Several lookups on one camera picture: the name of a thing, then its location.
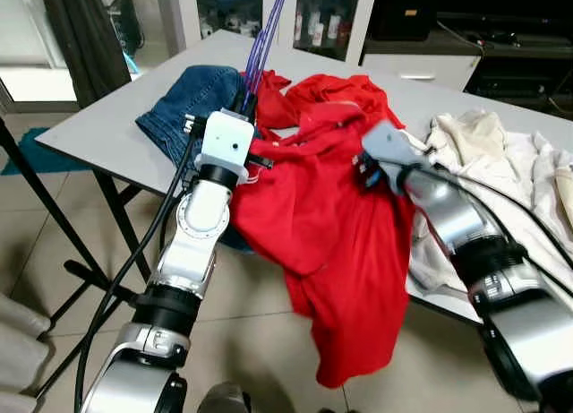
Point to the white collared shirt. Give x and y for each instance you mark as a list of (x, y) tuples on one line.
[(430, 265)]

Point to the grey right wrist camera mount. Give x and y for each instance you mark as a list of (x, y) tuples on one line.
[(389, 149)]

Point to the black TV stand white drawer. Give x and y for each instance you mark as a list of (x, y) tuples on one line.
[(519, 73)]

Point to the white glass door cabinet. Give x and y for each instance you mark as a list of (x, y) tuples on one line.
[(277, 19)]

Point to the beige fabric cushion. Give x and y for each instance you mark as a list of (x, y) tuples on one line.
[(18, 350)]

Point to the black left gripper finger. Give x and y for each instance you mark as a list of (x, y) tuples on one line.
[(242, 104), (254, 105)]

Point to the dark grey curtain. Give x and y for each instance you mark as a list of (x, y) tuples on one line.
[(85, 46)]

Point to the red polo shirt white trim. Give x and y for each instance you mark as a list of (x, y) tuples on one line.
[(331, 225)]

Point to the blue denim jeans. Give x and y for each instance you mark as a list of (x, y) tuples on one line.
[(192, 95)]

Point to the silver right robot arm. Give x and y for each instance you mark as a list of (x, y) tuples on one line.
[(501, 279)]

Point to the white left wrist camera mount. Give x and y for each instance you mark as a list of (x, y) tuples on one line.
[(224, 144)]

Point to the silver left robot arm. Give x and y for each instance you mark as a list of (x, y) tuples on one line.
[(192, 234)]

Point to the plain red garment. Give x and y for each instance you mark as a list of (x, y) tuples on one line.
[(340, 89)]

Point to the grey sliding glass door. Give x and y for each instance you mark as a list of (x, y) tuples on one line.
[(22, 81)]

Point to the white table black legs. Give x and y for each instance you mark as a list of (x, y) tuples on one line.
[(116, 126)]

